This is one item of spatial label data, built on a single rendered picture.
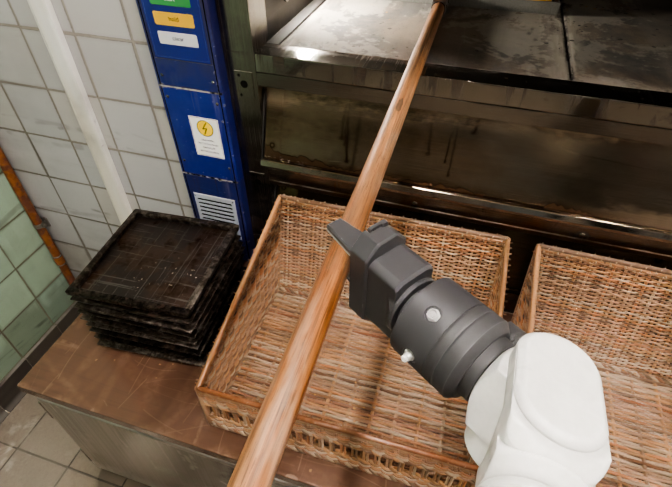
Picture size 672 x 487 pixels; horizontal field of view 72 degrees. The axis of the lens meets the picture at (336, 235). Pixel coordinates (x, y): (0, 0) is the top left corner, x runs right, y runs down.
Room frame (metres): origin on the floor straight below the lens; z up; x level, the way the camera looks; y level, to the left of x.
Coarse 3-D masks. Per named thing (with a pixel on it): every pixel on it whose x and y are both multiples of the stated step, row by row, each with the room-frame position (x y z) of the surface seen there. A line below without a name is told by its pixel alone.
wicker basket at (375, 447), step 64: (256, 256) 0.73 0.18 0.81; (320, 256) 0.83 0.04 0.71; (448, 256) 0.76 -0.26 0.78; (256, 320) 0.69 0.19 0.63; (256, 384) 0.54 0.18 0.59; (320, 384) 0.54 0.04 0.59; (384, 384) 0.54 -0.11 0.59; (320, 448) 0.38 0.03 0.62; (384, 448) 0.35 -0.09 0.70; (448, 448) 0.40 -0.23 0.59
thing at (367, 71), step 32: (256, 64) 0.94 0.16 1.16; (288, 64) 0.92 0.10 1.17; (320, 64) 0.90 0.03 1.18; (352, 64) 0.89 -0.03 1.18; (384, 64) 0.89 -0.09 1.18; (448, 96) 0.83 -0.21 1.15; (480, 96) 0.81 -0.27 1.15; (512, 96) 0.79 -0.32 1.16; (544, 96) 0.78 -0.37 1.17; (576, 96) 0.76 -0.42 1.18; (608, 96) 0.76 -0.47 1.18; (640, 96) 0.76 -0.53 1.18
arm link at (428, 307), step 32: (384, 224) 0.34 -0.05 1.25; (352, 256) 0.32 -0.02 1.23; (384, 256) 0.32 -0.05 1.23; (416, 256) 0.32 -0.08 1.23; (352, 288) 0.32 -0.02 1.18; (384, 288) 0.29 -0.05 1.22; (416, 288) 0.29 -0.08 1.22; (448, 288) 0.28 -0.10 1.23; (384, 320) 0.28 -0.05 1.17; (416, 320) 0.25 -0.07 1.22; (448, 320) 0.24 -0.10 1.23; (416, 352) 0.23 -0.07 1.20
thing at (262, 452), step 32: (416, 64) 0.82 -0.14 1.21; (384, 128) 0.60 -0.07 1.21; (384, 160) 0.52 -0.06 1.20; (352, 224) 0.39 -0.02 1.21; (320, 288) 0.30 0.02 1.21; (320, 320) 0.26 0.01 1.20; (288, 352) 0.23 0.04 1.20; (288, 384) 0.20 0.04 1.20; (288, 416) 0.17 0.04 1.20; (256, 448) 0.14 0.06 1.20; (256, 480) 0.12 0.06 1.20
